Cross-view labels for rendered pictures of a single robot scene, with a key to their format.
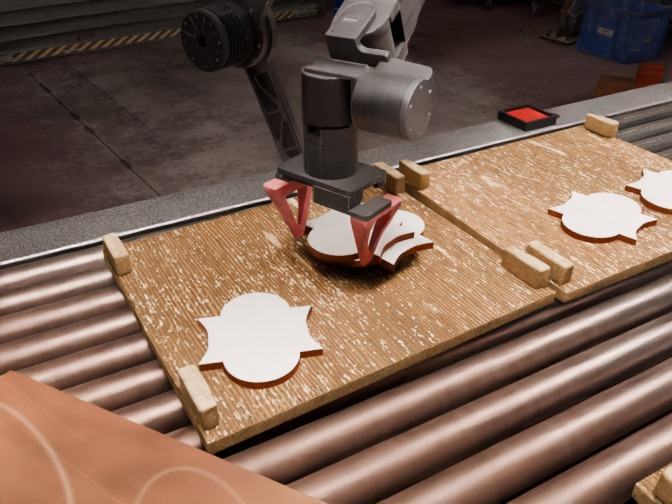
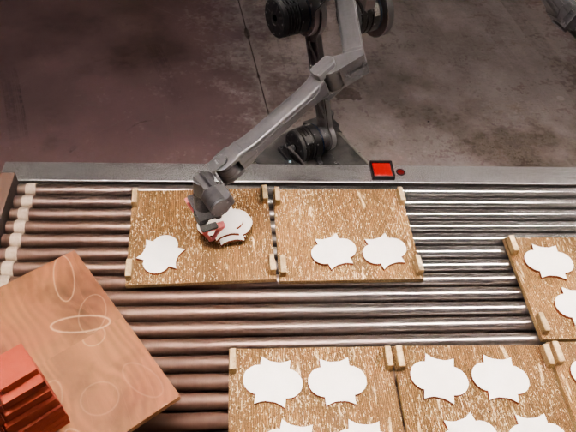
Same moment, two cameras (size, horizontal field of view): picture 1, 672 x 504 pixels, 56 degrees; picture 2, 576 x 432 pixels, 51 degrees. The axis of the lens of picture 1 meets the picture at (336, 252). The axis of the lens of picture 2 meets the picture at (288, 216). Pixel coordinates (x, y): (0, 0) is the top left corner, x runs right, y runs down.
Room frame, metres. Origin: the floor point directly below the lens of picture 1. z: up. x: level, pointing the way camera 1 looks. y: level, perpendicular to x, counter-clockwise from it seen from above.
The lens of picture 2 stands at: (-0.35, -0.60, 2.32)
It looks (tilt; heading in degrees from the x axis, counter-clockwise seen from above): 49 degrees down; 20
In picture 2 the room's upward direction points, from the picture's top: 6 degrees clockwise
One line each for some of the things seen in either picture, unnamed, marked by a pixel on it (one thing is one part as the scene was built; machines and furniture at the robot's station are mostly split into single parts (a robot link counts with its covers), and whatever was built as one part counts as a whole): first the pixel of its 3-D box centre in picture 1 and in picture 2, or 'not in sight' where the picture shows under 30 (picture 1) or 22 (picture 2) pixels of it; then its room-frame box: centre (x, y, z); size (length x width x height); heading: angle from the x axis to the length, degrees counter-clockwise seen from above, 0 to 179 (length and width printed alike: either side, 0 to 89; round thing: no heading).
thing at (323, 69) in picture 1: (335, 95); (204, 186); (0.60, 0.00, 1.15); 0.07 x 0.06 x 0.07; 57
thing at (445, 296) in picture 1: (317, 275); (201, 234); (0.61, 0.02, 0.93); 0.41 x 0.35 x 0.02; 121
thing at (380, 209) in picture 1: (357, 222); (209, 226); (0.58, -0.02, 1.01); 0.07 x 0.07 x 0.09; 52
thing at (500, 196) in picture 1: (576, 193); (344, 233); (0.82, -0.35, 0.93); 0.41 x 0.35 x 0.02; 119
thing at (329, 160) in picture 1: (330, 152); (204, 200); (0.61, 0.01, 1.08); 0.10 x 0.07 x 0.07; 52
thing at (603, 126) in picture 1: (601, 125); (400, 195); (1.03, -0.45, 0.95); 0.06 x 0.02 x 0.03; 29
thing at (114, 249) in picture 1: (116, 253); (135, 197); (0.62, 0.26, 0.95); 0.06 x 0.02 x 0.03; 31
